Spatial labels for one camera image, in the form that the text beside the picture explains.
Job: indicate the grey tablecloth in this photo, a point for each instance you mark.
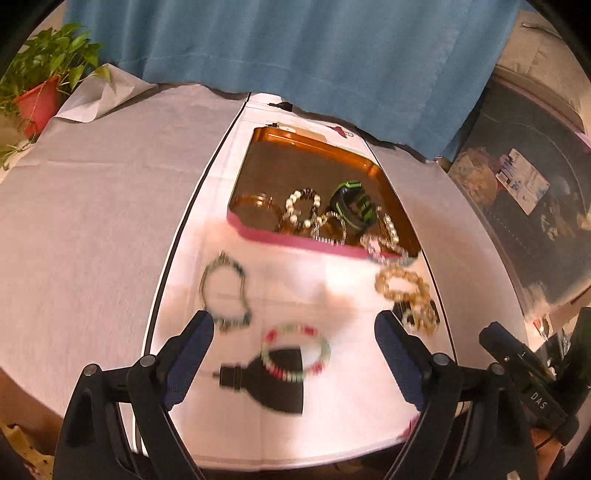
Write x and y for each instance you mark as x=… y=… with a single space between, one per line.
x=92 y=230

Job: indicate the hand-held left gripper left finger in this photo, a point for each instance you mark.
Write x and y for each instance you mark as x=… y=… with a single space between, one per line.
x=189 y=364

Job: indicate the black green wristwatch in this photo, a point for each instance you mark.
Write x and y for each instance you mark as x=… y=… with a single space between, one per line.
x=351 y=210

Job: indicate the red green small packet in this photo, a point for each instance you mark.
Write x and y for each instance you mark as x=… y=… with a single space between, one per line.
x=542 y=326

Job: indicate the grey cushion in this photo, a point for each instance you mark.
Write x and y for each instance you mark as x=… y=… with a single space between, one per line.
x=531 y=46

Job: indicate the green potted plant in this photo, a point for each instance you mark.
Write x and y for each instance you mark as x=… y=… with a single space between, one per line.
x=41 y=60

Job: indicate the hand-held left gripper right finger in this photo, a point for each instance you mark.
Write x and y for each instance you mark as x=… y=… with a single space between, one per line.
x=401 y=364

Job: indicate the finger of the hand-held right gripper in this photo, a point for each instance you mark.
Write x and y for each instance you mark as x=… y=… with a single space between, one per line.
x=503 y=336

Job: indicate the yellow patterned cloth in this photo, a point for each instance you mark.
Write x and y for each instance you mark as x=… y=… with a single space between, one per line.
x=14 y=438

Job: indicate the thin amber bangle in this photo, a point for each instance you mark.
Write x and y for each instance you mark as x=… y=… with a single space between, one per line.
x=233 y=205

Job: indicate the blue curtain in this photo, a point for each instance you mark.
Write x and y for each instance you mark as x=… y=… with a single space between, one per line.
x=277 y=55

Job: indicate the white printed table runner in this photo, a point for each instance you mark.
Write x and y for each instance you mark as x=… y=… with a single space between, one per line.
x=286 y=295

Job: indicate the copper tray with pink edge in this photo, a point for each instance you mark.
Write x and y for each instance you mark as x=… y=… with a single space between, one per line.
x=295 y=170

